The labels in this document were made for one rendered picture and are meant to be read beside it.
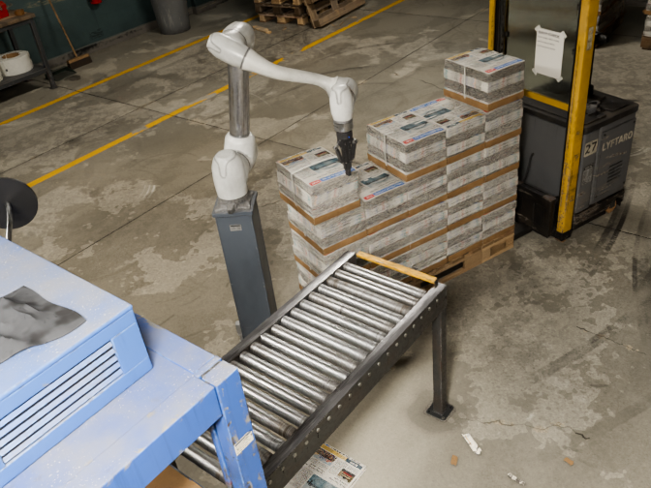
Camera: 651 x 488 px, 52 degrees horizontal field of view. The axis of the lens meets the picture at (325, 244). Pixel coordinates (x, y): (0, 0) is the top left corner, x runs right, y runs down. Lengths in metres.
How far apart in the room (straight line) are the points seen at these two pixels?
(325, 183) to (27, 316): 2.02
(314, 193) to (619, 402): 1.85
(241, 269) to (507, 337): 1.55
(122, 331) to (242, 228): 1.85
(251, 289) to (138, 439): 2.13
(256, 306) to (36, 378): 2.27
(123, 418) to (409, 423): 2.11
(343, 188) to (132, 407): 2.06
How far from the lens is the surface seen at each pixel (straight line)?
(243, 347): 2.79
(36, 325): 1.56
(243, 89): 3.26
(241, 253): 3.43
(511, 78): 4.01
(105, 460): 1.52
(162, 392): 1.61
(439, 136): 3.74
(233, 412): 1.67
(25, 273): 1.79
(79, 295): 1.64
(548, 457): 3.39
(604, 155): 4.71
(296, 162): 3.53
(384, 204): 3.66
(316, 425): 2.44
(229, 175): 3.22
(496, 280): 4.34
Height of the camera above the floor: 2.64
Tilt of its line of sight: 34 degrees down
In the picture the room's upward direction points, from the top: 7 degrees counter-clockwise
